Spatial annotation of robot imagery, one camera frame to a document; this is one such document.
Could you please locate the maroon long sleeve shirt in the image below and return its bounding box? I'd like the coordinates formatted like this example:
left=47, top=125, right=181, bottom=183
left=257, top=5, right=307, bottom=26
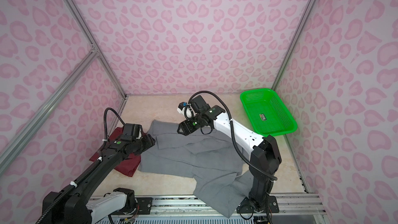
left=89, top=127, right=142, bottom=177

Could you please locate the grey long sleeve shirt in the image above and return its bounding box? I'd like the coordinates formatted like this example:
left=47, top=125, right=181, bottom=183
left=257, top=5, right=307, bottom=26
left=139, top=120, right=254, bottom=218

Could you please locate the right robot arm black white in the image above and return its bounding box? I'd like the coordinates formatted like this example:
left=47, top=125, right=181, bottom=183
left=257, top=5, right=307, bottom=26
left=177, top=102, right=282, bottom=215

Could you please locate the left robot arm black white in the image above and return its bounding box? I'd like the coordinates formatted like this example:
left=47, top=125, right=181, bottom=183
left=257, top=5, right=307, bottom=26
left=37, top=124, right=155, bottom=224

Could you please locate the green plastic basket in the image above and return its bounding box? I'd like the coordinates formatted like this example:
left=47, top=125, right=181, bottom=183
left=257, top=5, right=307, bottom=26
left=240, top=88, right=297, bottom=136

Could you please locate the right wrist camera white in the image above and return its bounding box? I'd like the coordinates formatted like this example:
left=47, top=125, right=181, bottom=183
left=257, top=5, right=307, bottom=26
left=177, top=95, right=208, bottom=118

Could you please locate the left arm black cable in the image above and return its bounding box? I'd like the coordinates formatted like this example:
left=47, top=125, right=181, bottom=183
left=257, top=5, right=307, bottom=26
left=102, top=107, right=125, bottom=144

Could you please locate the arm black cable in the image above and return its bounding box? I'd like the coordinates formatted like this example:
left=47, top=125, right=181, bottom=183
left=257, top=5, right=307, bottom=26
left=102, top=107, right=125, bottom=144
left=184, top=91, right=277, bottom=181

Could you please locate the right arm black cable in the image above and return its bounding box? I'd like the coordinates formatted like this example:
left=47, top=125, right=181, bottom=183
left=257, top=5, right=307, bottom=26
left=184, top=91, right=277, bottom=181

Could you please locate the left aluminium frame diagonal strut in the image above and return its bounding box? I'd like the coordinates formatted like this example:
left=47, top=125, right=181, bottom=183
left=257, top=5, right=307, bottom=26
left=1, top=49, right=98, bottom=175

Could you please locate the left rear aluminium frame post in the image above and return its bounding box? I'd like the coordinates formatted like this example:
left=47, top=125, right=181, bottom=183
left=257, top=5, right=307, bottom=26
left=63, top=0, right=127, bottom=100

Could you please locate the aluminium frame post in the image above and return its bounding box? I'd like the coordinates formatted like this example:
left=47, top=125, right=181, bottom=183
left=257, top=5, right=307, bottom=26
left=63, top=0, right=127, bottom=100
left=272, top=0, right=319, bottom=91

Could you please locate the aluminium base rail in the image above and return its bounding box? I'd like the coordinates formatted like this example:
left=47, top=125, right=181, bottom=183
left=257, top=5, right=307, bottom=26
left=86, top=192, right=330, bottom=224

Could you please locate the right rear aluminium frame post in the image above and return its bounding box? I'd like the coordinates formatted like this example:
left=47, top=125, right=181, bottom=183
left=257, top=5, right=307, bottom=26
left=272, top=0, right=319, bottom=91

